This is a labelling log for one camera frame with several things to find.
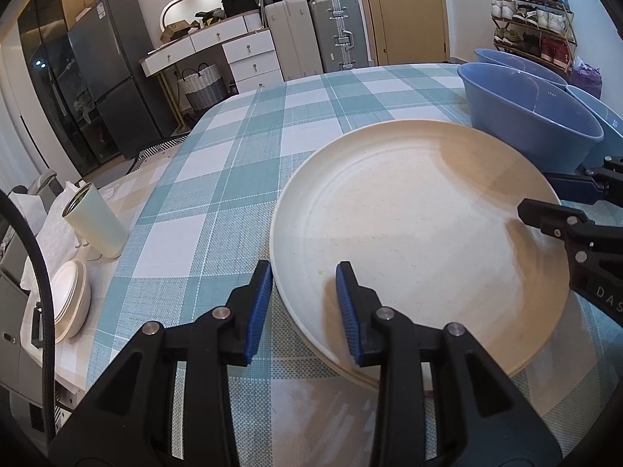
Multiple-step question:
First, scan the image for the cream tumbler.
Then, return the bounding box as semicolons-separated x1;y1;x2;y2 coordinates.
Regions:
61;182;128;260

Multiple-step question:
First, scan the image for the black cable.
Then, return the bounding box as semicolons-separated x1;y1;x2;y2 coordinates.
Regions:
0;190;56;446

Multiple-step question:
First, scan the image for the beige suitcase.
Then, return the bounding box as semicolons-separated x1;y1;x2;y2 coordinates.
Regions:
263;0;324;81

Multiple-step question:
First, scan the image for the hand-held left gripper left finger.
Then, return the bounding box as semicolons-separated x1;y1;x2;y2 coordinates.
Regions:
48;259;274;467

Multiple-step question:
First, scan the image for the small cardboard box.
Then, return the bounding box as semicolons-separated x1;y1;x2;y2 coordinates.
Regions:
160;19;193;44

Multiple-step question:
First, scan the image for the cream plate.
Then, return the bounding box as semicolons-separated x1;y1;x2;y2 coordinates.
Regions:
269;119;571;380
275;277;541;392

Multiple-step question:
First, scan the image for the white paper towel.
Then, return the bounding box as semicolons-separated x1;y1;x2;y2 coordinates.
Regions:
7;180;130;297

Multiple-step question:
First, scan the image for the purple bag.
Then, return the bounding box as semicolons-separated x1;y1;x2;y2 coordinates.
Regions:
569;56;604;98

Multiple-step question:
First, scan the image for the silver suitcase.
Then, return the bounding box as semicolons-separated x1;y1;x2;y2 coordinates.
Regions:
308;0;371;73

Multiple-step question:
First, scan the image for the beige checked cloth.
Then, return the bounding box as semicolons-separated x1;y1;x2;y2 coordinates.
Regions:
95;148;205;254

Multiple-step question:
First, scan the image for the dark glass cabinet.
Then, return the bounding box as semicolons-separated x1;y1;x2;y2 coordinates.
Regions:
17;0;122;178

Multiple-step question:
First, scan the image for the dark grey refrigerator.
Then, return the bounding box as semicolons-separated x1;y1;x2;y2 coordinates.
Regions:
67;0;177;160

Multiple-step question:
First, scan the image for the shoe rack with shoes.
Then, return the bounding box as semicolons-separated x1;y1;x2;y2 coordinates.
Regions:
482;0;572;71

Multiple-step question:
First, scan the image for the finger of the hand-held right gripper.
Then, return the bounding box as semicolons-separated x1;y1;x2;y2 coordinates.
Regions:
517;197;593;266
542;154;623;204

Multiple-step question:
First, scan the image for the white dressing table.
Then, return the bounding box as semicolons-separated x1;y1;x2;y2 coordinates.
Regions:
141;10;285;122

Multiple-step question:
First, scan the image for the oval mirror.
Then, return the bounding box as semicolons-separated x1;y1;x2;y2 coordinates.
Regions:
160;0;229;42

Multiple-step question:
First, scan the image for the wooden shoe rack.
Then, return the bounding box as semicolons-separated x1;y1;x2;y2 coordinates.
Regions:
489;0;580;71

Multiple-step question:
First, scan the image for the woven laundry basket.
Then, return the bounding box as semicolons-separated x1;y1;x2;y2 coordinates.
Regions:
176;62;229;112

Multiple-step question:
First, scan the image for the light blue bowl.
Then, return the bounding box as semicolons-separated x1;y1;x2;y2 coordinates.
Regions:
565;84;623;171

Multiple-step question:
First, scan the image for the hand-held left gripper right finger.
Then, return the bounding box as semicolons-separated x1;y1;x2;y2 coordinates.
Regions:
335;260;568;467

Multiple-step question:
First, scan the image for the tan wooden door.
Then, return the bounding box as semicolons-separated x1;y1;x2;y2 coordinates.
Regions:
353;0;451;66

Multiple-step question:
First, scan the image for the black bag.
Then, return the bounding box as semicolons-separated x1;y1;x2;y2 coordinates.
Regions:
221;0;259;18

